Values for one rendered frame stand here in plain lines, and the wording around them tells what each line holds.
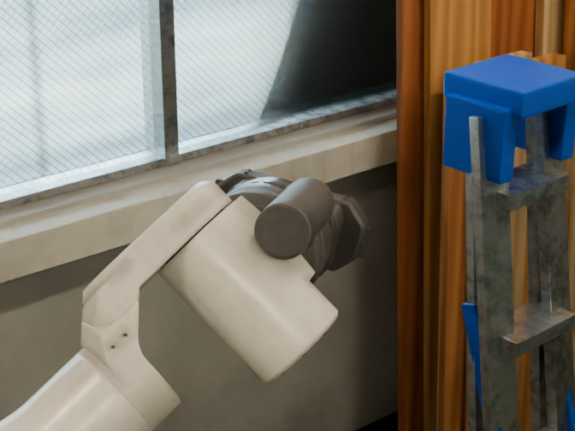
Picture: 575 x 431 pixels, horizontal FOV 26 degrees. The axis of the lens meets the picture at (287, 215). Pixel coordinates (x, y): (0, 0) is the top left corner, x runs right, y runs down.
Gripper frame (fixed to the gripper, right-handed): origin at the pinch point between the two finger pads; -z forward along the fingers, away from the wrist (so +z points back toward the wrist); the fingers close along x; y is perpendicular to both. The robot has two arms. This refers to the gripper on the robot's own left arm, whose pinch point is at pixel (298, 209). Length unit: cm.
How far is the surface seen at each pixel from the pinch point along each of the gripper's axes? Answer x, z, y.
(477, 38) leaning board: 7, -163, 7
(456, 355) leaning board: 20, -158, -58
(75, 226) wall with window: -51, -107, -38
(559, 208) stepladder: 28, -110, -13
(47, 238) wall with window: -54, -103, -40
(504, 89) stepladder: 14, -93, 5
